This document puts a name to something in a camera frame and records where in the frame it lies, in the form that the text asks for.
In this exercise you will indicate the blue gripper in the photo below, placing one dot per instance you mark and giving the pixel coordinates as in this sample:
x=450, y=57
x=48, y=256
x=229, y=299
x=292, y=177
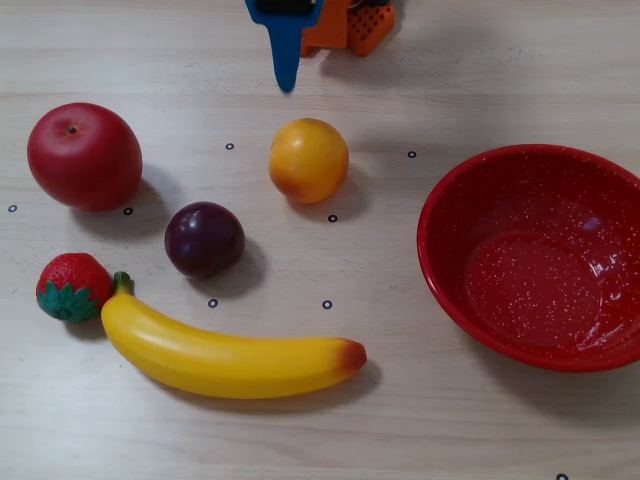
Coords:
x=286, y=30

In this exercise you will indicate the yellow orange toy peach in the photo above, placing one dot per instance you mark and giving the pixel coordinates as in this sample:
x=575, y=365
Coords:
x=308, y=160

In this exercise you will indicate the orange robot base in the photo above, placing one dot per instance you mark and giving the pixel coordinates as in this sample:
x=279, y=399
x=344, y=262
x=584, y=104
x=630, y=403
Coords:
x=370, y=30

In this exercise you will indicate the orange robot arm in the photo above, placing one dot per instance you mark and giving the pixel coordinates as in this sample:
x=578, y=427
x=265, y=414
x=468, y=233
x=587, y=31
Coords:
x=327, y=27

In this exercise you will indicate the red speckled bowl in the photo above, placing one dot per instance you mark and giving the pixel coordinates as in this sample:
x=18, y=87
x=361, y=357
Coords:
x=530, y=280

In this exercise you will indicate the dark purple toy plum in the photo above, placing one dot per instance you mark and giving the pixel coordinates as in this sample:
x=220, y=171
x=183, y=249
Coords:
x=204, y=240

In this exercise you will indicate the red toy apple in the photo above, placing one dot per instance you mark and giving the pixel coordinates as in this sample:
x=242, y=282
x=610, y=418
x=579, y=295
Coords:
x=85, y=157

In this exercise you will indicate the red toy strawberry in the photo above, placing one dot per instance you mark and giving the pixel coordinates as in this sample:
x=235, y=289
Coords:
x=70, y=280

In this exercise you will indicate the yellow toy banana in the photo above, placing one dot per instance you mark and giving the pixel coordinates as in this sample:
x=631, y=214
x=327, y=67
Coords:
x=220, y=362

